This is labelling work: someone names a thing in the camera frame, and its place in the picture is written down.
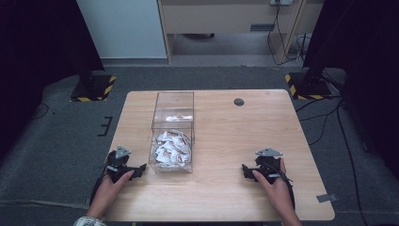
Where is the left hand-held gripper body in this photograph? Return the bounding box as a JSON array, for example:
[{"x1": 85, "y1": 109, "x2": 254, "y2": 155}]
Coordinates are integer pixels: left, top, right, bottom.
[{"x1": 104, "y1": 144, "x2": 136, "y2": 184}]

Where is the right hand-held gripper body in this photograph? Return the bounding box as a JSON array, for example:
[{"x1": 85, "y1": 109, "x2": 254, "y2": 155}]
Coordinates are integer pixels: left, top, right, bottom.
[{"x1": 254, "y1": 147, "x2": 283, "y2": 185}]

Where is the person's right hand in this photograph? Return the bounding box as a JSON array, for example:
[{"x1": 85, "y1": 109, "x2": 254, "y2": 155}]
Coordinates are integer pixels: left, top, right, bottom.
[{"x1": 252, "y1": 158, "x2": 296, "y2": 219}]

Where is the person's left hand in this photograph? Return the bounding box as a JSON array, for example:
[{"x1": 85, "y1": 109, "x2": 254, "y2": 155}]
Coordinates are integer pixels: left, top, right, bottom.
[{"x1": 86, "y1": 169, "x2": 136, "y2": 219}]

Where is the pile of white packets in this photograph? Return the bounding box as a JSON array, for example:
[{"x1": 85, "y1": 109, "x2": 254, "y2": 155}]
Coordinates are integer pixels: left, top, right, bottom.
[{"x1": 151, "y1": 128, "x2": 193, "y2": 169}]

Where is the grey tape piece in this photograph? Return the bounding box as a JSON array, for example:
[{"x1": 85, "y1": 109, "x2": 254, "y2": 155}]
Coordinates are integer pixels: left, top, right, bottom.
[{"x1": 315, "y1": 193, "x2": 340, "y2": 203}]

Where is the clear plastic box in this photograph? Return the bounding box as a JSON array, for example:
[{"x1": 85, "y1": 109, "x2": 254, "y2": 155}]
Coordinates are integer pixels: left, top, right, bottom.
[{"x1": 148, "y1": 90, "x2": 196, "y2": 174}]

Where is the black stand with striped base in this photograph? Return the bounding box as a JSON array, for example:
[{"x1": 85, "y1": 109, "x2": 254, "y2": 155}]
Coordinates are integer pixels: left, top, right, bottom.
[
  {"x1": 284, "y1": 0, "x2": 357, "y2": 102},
  {"x1": 70, "y1": 70, "x2": 118, "y2": 103}
]

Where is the dark curtain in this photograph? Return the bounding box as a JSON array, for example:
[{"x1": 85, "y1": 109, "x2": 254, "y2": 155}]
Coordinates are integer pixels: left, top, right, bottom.
[
  {"x1": 302, "y1": 0, "x2": 399, "y2": 172},
  {"x1": 0, "y1": 0, "x2": 105, "y2": 161}
]

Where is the white cabinet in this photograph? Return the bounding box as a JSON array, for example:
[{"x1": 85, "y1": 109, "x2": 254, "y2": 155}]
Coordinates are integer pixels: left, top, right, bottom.
[{"x1": 75, "y1": 0, "x2": 168, "y2": 60}]

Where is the light wooden desk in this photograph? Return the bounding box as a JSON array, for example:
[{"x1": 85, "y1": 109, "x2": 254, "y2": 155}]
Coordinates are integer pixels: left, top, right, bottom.
[{"x1": 156, "y1": 0, "x2": 325, "y2": 65}]

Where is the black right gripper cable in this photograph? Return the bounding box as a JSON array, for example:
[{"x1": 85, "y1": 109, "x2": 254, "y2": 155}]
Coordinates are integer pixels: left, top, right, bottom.
[{"x1": 268, "y1": 169, "x2": 296, "y2": 211}]

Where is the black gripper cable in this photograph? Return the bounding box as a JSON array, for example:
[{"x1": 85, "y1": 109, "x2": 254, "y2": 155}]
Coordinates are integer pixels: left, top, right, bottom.
[
  {"x1": 88, "y1": 170, "x2": 109, "y2": 206},
  {"x1": 268, "y1": 169, "x2": 296, "y2": 211}
]

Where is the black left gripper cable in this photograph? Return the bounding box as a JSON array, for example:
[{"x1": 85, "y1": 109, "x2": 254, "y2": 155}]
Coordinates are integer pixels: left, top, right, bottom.
[{"x1": 88, "y1": 170, "x2": 109, "y2": 206}]

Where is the long black floor cable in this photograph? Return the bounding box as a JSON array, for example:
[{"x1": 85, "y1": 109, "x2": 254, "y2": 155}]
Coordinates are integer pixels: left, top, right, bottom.
[{"x1": 336, "y1": 102, "x2": 363, "y2": 226}]

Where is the thin black floor cable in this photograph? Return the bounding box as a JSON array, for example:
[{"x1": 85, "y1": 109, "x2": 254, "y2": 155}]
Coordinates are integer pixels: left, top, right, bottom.
[{"x1": 30, "y1": 102, "x2": 51, "y2": 121}]

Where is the white cable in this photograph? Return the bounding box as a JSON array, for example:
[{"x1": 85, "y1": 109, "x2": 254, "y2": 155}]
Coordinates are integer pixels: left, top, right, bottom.
[{"x1": 295, "y1": 33, "x2": 312, "y2": 69}]

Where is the black power cable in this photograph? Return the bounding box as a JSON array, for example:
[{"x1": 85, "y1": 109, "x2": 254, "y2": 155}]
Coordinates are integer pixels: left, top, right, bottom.
[{"x1": 266, "y1": 2, "x2": 305, "y2": 67}]

